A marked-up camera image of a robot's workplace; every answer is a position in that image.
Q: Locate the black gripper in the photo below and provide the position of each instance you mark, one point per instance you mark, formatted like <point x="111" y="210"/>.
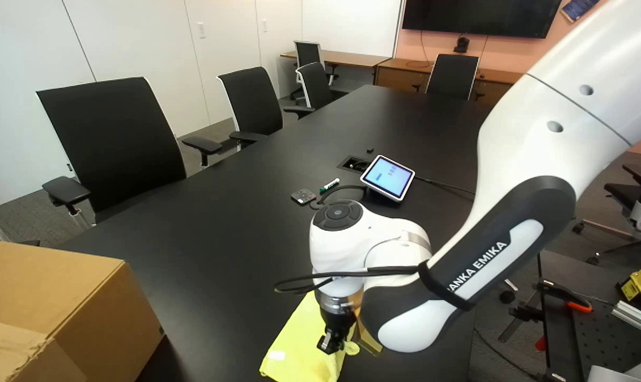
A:
<point x="339" y="324"/>

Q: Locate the yellow towel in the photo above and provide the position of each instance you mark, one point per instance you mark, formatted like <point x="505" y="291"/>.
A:
<point x="301" y="354"/>

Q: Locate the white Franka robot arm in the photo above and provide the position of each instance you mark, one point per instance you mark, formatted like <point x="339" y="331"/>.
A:
<point x="546" y="141"/>

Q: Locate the black remote control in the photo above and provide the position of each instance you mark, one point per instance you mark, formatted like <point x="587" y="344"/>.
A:
<point x="305" y="195"/>

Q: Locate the green marker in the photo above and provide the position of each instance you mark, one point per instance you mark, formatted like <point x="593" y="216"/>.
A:
<point x="329" y="185"/>

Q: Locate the tablet on stand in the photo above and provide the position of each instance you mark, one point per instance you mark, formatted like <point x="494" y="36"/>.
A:
<point x="388" y="177"/>

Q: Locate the orange clamp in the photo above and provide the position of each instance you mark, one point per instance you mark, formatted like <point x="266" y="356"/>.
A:
<point x="571" y="303"/>

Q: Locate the wooden cabinet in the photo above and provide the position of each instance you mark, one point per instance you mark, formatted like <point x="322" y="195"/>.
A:
<point x="406" y="75"/>

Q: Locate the brown cardboard box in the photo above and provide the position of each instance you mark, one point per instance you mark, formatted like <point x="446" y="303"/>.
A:
<point x="51" y="310"/>

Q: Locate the wooden side desk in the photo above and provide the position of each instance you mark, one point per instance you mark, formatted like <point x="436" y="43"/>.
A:
<point x="348" y="59"/>

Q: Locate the small black webcam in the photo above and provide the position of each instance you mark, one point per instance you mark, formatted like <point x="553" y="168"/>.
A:
<point x="462" y="46"/>

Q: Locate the black television screen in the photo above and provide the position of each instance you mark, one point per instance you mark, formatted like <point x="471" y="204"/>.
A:
<point x="477" y="15"/>

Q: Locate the small tilted tablet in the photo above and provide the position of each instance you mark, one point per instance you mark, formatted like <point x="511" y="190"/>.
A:
<point x="581" y="9"/>

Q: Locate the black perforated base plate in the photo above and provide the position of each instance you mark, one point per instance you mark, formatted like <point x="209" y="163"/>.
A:
<point x="598" y="337"/>

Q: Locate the teal aluminium rail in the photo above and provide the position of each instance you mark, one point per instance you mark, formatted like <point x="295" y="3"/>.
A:
<point x="636" y="318"/>

